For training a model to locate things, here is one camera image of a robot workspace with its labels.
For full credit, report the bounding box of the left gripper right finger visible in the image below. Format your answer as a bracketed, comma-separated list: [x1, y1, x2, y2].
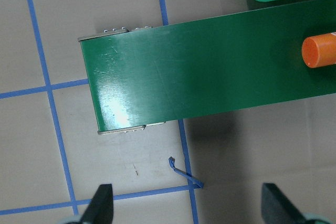
[261, 183, 307, 223]

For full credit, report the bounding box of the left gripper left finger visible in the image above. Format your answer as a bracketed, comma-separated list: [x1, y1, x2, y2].
[79, 184, 113, 224]

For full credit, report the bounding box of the orange cylinder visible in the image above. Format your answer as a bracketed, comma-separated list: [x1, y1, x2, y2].
[301, 32, 335, 68]

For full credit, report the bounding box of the green conveyor belt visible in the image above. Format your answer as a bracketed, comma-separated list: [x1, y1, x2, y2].
[79, 0, 335, 134]

